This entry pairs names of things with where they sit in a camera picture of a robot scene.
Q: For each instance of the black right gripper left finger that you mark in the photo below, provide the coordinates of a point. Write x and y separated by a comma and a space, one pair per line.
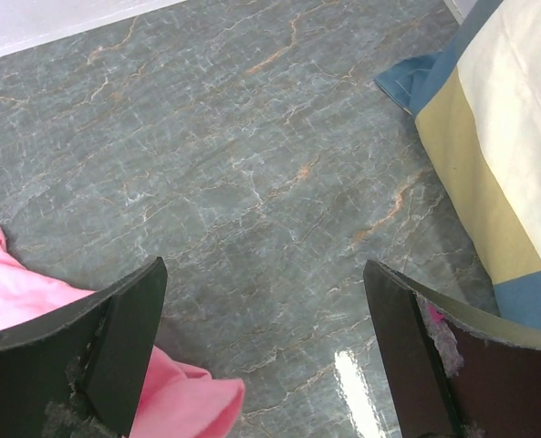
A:
78, 371

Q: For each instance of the pink t shirt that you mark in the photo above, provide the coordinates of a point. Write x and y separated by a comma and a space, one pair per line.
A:
177, 400

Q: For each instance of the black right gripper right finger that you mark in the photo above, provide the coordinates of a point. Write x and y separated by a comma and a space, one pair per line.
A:
453, 369

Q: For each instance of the blue cream checked pillow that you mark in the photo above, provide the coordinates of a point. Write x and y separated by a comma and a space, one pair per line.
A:
477, 108

